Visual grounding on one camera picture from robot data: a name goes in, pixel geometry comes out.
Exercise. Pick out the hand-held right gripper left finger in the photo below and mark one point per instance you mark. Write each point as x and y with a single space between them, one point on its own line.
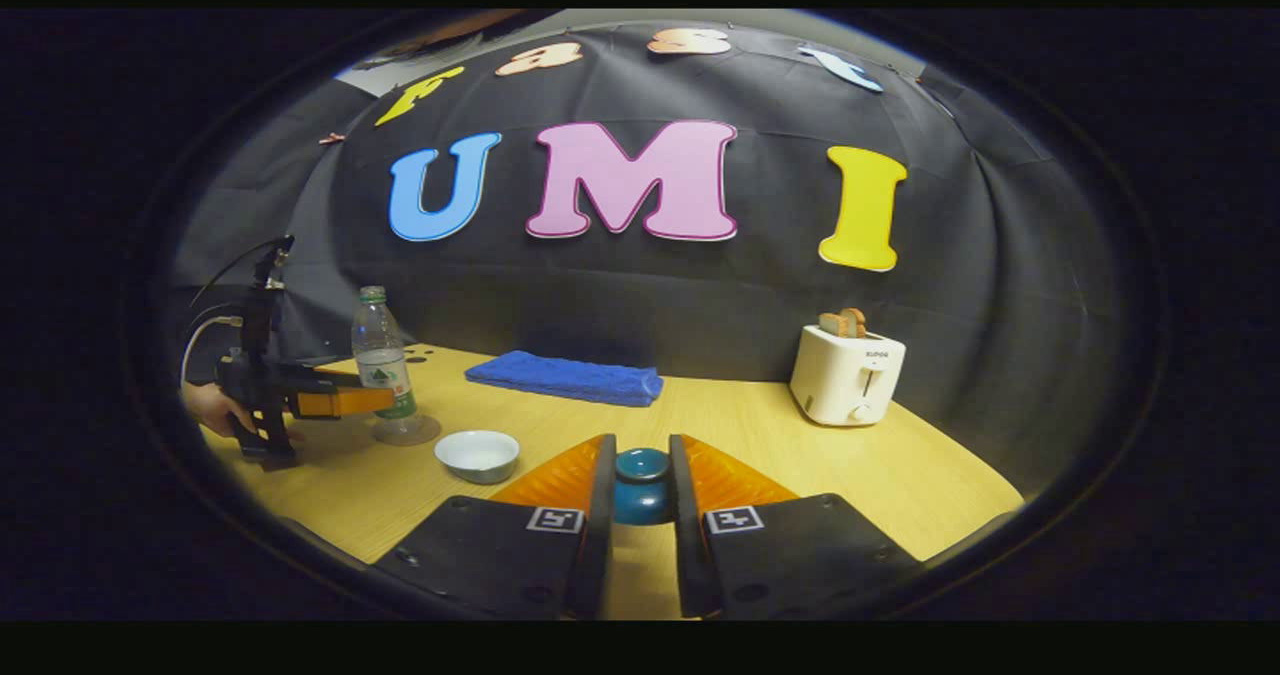
596 535

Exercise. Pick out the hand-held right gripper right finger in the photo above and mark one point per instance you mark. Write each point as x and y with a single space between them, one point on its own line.
690 545

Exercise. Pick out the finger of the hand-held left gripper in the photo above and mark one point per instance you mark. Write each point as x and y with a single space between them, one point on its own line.
340 402
320 375

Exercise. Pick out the clear plastic water bottle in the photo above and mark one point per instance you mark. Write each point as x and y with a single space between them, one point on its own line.
378 340

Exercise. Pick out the round brown coaster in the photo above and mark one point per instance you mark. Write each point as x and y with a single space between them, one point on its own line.
410 433

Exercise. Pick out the white teacup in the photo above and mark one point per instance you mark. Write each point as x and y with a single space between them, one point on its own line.
478 457

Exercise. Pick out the blue folded towel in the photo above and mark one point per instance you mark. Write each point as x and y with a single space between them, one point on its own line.
565 378

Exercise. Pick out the white toaster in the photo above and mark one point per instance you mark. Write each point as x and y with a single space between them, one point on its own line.
845 380

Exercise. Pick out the toasted bread slices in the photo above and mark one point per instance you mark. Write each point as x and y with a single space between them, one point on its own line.
843 323

